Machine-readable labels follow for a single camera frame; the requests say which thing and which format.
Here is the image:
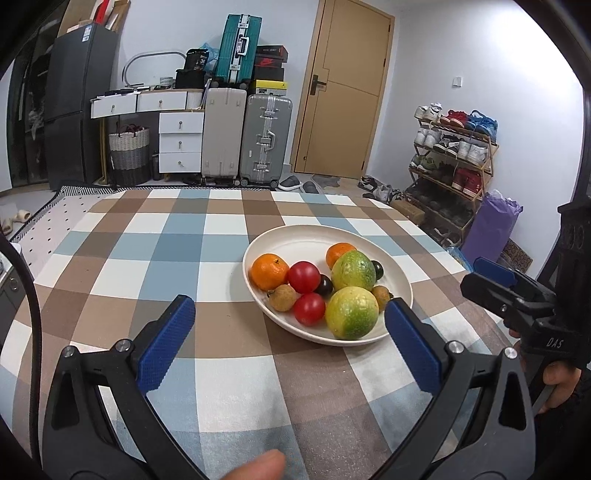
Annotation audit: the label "woven laundry basket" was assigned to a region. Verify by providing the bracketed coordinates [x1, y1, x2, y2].
[108, 124, 152, 185]

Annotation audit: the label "white desk with drawers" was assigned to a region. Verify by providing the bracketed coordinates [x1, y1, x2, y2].
[90, 89, 205, 121]

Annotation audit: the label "person's left hand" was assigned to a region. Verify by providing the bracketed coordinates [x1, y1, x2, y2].
[217, 450, 287, 480]

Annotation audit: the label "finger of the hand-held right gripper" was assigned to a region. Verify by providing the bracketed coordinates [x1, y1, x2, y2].
[460, 273, 552, 330]
[475, 257, 557, 305]

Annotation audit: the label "teal suitcase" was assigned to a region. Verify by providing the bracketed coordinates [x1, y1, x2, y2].
[212, 14, 263, 89]

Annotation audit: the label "yellow green passion fruit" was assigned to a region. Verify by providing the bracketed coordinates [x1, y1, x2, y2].
[331, 250, 377, 292]
[325, 286, 379, 341]

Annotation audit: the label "black refrigerator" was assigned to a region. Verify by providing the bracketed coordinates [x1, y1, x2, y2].
[44, 22, 122, 190]

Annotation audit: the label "black cable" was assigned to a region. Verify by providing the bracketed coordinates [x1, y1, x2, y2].
[0, 237, 44, 462]

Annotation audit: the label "red tomato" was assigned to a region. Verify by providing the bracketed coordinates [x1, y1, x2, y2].
[287, 261, 321, 295]
[292, 292, 327, 326]

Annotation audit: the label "dark glass cabinet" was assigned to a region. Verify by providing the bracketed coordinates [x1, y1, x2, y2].
[7, 23, 56, 190]

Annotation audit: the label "black bag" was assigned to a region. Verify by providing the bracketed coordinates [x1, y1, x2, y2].
[175, 68, 206, 90]

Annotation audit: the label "silver curved metal frame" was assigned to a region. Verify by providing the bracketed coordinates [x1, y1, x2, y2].
[122, 52, 185, 88]

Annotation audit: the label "silver suitcase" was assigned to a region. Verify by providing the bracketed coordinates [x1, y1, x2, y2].
[239, 93, 294, 188]

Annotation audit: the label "rows of shoes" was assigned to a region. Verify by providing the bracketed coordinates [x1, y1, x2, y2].
[409, 104, 499, 241]

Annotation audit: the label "wooden shoe rack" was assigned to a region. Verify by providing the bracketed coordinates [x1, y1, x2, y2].
[404, 104, 500, 247]

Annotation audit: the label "wooden door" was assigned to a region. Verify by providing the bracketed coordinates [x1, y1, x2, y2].
[290, 0, 395, 178]

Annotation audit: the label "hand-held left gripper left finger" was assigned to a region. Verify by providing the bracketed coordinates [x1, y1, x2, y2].
[41, 295, 211, 480]

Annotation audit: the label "beige suitcase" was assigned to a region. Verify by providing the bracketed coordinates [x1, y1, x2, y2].
[201, 87, 247, 183]

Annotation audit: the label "white drawer cabinet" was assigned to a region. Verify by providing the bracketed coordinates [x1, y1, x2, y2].
[157, 111, 205, 175]

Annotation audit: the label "cardboard boxes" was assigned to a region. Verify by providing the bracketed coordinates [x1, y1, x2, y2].
[58, 0, 132, 38]

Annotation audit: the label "checkered tablecloth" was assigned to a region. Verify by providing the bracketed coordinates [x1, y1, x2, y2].
[0, 187, 522, 480]

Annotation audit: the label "orange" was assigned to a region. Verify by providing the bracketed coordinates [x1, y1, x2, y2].
[250, 254, 291, 291]
[326, 243, 357, 271]

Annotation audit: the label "purple bag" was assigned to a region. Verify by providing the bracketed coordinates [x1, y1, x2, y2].
[462, 190, 524, 268]

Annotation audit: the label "person's right forearm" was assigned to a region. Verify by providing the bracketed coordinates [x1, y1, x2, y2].
[536, 369, 591, 480]

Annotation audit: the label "brown doormat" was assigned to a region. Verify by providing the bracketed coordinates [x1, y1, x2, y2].
[501, 237, 534, 273]

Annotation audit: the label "dotted floor mat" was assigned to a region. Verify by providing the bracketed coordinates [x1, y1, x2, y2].
[9, 185, 116, 259]

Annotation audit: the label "brown cardboard box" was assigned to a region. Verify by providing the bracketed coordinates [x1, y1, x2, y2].
[390, 199, 426, 222]

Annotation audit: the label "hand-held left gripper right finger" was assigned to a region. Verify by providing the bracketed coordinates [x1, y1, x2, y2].
[374, 298, 536, 480]

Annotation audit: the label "person's right hand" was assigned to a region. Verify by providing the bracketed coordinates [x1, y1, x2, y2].
[538, 362, 583, 415]

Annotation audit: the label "cream plate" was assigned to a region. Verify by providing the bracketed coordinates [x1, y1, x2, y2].
[242, 224, 413, 347]

